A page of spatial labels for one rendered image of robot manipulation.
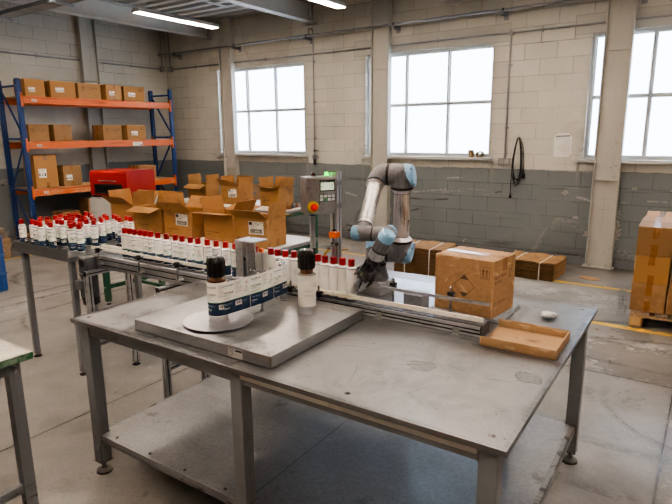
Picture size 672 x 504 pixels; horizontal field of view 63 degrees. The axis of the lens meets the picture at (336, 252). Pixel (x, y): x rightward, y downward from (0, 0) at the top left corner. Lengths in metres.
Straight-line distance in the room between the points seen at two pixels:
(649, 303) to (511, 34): 4.04
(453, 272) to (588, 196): 5.18
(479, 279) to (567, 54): 5.48
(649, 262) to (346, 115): 5.29
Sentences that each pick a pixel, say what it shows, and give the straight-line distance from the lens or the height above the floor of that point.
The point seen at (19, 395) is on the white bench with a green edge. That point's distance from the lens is 2.77.
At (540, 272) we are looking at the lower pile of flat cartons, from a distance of 6.82.
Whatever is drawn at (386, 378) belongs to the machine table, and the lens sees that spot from 2.03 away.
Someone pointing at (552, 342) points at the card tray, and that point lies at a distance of 2.48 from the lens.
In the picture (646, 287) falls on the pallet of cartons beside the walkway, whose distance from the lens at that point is 5.48.
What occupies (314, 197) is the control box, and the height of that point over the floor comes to 1.37.
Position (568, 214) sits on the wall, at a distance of 7.79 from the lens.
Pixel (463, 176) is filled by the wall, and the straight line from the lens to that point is 8.15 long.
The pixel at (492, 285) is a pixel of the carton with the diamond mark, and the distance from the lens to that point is 2.59.
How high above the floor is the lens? 1.69
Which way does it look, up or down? 12 degrees down
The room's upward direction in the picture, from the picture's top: straight up
